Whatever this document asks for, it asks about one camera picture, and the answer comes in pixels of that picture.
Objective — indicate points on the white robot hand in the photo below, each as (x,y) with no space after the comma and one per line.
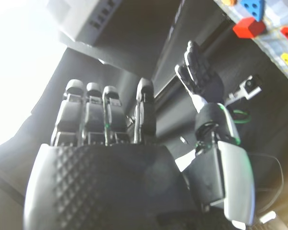
(110,187)

